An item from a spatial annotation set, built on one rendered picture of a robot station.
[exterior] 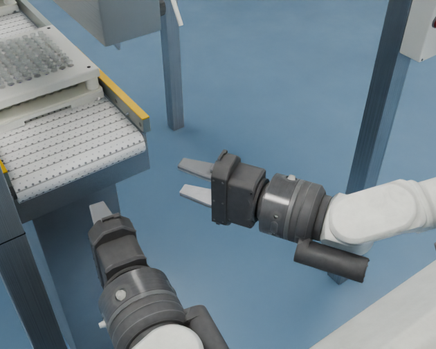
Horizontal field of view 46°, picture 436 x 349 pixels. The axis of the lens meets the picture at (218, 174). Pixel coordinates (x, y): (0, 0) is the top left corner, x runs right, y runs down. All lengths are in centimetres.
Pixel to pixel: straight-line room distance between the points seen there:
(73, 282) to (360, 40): 250
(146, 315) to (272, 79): 241
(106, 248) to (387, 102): 94
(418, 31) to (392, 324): 99
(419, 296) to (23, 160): 78
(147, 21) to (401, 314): 66
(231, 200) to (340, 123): 191
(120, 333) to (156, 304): 5
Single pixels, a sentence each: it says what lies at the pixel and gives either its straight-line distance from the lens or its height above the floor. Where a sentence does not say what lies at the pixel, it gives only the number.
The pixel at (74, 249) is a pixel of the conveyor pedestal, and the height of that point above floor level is 55.
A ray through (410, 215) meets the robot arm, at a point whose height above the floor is 104.
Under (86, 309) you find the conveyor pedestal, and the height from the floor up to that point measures 31.
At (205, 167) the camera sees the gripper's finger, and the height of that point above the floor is 101.
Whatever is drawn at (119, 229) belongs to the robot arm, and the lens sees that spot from 64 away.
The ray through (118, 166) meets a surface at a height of 82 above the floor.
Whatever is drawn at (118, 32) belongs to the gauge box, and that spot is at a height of 112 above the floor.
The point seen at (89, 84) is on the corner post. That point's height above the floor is 93.
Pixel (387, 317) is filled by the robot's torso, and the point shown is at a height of 122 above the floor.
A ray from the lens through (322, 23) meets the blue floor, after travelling 355.
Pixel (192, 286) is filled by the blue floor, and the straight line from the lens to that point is 186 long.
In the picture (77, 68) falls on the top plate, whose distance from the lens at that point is 111.
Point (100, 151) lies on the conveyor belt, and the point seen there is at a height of 89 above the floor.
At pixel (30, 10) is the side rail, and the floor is 93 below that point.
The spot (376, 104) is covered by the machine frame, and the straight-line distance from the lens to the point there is 142.
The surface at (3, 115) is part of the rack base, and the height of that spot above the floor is 92.
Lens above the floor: 150
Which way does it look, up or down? 42 degrees down
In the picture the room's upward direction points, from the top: straight up
